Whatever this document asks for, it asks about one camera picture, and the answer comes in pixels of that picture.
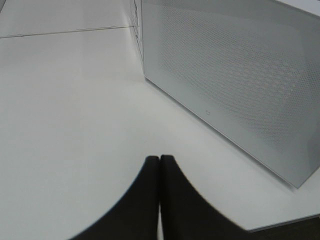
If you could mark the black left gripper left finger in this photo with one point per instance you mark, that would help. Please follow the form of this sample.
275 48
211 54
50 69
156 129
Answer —
135 216

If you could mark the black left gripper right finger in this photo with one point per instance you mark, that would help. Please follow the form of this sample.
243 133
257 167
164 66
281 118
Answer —
185 214

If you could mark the white microwave door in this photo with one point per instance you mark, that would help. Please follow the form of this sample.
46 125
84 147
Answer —
248 68

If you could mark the white microwave oven body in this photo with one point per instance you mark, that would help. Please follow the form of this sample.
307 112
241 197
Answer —
135 20

